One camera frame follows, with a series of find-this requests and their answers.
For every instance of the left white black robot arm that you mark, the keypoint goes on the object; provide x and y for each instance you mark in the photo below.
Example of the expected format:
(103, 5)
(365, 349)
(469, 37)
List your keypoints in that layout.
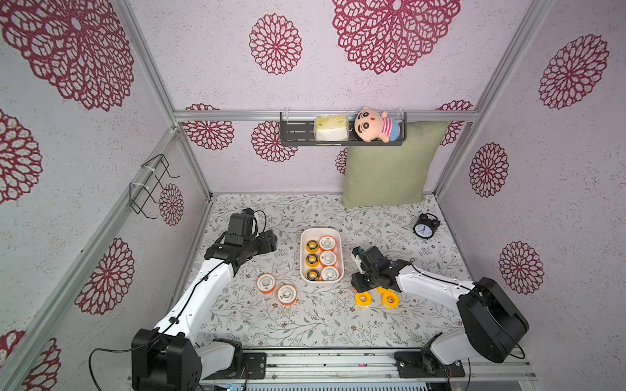
(167, 357)

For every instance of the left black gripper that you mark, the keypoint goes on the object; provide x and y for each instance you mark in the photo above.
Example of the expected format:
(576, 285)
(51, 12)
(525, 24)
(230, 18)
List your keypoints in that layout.
(268, 243)

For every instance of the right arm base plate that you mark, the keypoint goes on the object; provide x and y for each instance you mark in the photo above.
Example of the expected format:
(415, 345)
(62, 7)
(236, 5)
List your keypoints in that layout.
(423, 364)

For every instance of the black wall shelf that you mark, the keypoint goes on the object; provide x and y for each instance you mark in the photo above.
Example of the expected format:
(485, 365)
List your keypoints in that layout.
(300, 133)

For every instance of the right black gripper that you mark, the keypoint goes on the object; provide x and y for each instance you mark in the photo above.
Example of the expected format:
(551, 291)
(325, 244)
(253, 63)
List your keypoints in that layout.
(364, 276)

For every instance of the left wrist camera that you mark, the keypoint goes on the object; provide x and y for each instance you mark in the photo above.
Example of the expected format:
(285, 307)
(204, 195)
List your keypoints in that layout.
(242, 228)

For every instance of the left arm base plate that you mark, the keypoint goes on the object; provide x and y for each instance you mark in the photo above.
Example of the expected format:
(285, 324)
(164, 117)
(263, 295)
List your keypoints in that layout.
(251, 366)

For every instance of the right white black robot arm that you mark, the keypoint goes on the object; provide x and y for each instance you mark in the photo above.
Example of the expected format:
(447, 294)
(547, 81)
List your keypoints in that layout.
(491, 324)

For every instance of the plush doll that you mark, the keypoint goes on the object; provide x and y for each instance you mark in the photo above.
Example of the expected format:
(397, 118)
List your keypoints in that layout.
(371, 125)

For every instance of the white plastic storage box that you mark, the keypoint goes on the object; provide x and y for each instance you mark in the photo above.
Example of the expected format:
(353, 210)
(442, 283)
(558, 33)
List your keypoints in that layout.
(316, 233)

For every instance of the black alarm clock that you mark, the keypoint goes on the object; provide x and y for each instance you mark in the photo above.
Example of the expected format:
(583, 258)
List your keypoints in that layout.
(426, 225)

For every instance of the green pillow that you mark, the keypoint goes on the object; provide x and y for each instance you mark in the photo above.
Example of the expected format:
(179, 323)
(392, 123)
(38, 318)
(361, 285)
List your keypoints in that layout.
(392, 176)

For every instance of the orange tape roll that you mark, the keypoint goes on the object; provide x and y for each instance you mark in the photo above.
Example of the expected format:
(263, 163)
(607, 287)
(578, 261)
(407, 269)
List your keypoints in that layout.
(327, 243)
(287, 295)
(266, 283)
(328, 258)
(330, 274)

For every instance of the yellow green sponge pack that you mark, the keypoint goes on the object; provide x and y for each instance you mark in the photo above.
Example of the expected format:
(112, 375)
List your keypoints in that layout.
(333, 128)

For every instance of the black yellow tape roll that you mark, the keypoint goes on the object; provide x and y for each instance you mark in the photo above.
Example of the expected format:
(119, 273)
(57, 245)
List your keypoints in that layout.
(312, 260)
(313, 275)
(312, 246)

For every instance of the black wire wall rack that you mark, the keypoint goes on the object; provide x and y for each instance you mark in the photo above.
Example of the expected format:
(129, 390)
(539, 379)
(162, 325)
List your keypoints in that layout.
(142, 192)

